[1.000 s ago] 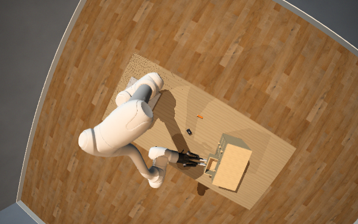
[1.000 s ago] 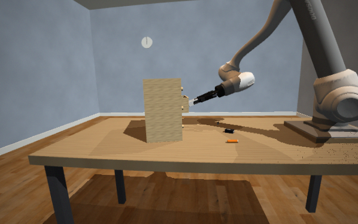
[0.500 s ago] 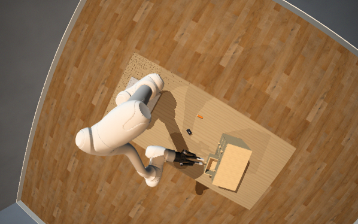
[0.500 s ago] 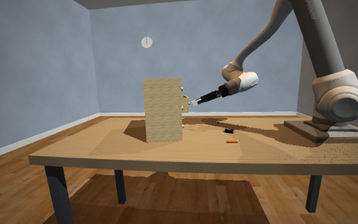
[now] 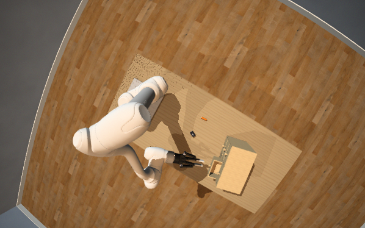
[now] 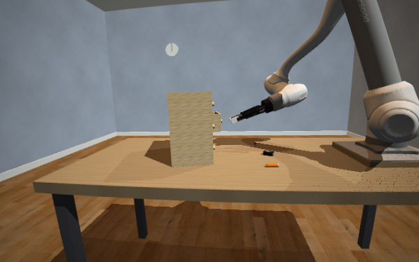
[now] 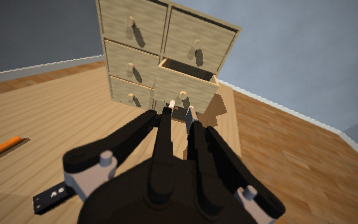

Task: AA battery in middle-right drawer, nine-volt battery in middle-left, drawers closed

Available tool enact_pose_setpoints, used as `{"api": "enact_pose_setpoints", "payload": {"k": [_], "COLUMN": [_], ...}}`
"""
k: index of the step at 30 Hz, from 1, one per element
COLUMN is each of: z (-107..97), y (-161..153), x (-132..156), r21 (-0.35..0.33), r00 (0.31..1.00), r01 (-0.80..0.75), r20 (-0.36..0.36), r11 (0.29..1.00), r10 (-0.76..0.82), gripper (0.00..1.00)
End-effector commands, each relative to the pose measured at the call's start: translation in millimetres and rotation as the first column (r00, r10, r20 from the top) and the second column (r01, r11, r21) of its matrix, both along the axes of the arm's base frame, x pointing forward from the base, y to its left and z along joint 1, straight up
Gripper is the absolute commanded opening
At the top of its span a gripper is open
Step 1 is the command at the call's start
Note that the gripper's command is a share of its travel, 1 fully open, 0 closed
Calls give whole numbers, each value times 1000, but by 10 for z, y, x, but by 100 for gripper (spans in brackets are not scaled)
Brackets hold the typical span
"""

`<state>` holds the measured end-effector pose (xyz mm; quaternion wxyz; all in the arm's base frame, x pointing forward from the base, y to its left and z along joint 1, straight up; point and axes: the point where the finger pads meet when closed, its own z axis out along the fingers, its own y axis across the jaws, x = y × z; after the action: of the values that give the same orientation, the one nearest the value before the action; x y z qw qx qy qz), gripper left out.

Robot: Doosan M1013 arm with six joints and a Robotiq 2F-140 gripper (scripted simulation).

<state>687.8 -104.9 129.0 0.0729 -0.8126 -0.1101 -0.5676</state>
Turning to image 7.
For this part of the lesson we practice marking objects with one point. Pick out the wooden drawer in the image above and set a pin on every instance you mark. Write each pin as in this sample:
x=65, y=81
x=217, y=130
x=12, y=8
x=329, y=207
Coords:
x=139, y=22
x=132, y=93
x=194, y=88
x=142, y=66
x=178, y=112
x=187, y=33

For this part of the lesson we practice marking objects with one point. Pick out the orange battery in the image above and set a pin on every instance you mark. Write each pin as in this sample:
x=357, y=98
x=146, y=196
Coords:
x=9, y=144

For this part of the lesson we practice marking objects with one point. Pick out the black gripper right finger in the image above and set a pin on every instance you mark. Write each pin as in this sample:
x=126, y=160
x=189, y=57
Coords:
x=258, y=200

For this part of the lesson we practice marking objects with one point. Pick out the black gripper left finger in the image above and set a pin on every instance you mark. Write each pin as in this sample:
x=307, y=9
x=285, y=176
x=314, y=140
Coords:
x=88, y=166

